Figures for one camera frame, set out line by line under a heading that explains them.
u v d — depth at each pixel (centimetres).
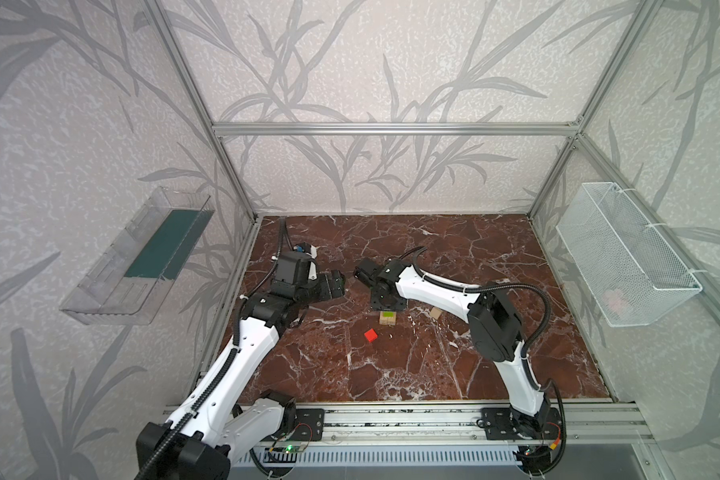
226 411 42
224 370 43
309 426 72
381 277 67
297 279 59
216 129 94
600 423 76
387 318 89
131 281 64
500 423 74
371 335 89
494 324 52
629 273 63
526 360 56
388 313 89
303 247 69
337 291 69
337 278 69
